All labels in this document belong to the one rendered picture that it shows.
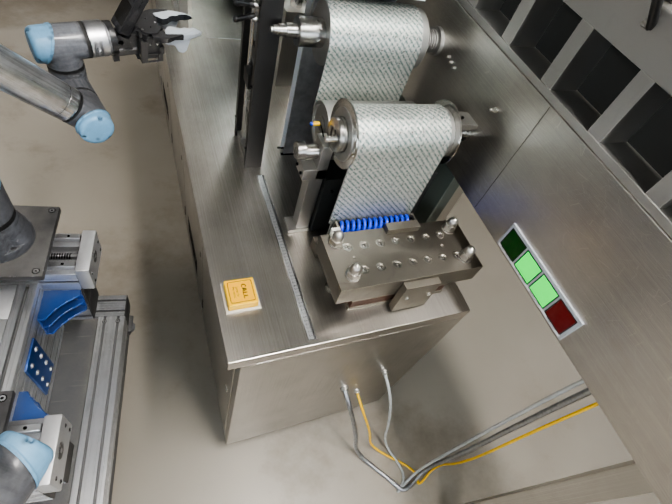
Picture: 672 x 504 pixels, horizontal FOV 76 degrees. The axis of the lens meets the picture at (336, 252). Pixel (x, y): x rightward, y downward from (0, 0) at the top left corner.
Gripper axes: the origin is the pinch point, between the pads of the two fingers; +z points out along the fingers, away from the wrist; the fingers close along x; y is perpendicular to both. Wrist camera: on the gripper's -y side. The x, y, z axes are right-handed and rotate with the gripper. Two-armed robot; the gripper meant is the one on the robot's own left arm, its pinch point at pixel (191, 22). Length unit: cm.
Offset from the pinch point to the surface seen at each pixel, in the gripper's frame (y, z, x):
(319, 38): -13.7, 17.5, 26.2
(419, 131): -14, 25, 57
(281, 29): -13.7, 9.8, 22.2
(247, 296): 23, -14, 64
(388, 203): 7, 24, 61
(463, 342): 110, 101, 107
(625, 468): 9, 36, 140
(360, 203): 7, 16, 59
